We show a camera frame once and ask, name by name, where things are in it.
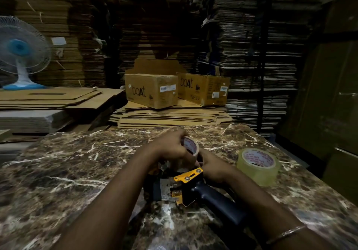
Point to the person's right hand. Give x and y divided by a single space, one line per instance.
214 168

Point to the person's left hand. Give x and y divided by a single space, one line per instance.
167 149

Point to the person's left fingers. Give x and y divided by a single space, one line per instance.
179 138

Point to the clear tape roll red core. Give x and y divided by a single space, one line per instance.
190 147

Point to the person's left forearm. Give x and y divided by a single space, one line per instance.
112 205

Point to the person's right forearm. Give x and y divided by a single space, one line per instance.
268 213

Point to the pile of flat cardboard sheets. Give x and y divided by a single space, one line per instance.
170 115

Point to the open-flap brown cardboard box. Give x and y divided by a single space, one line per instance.
202 89

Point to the closed brown cardboard box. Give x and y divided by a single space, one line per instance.
151 90

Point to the yellow black tape dispenser gun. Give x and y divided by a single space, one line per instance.
201 193

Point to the large clear packing tape roll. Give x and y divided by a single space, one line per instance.
258 166

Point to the tall stacks of flattened cartons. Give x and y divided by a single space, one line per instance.
173 34

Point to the wide flattened cardboard sheet pile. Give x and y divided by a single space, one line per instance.
56 97

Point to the thin metal bangle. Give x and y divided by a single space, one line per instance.
285 234

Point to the large upright brown carton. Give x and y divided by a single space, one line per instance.
324 90

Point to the white blue table fan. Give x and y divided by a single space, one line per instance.
22 54

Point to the black metal shelf post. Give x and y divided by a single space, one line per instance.
261 54

